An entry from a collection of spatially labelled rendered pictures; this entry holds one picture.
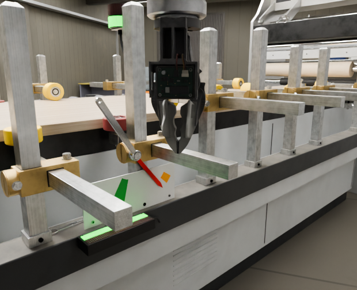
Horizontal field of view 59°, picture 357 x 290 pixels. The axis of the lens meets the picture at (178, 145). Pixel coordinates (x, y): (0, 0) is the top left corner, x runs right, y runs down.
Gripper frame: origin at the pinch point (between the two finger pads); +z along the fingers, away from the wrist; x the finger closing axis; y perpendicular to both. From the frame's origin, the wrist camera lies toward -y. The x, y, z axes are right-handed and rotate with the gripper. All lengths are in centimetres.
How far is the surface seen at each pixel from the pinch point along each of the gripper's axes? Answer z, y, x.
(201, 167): 6.7, -9.0, 3.8
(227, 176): 6.9, -4.6, 8.9
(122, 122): 1.0, -29.5, -18.7
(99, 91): 41, -876, -342
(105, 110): -5.3, -4.9, -14.5
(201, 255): 64, -67, 2
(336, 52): -29, -223, 102
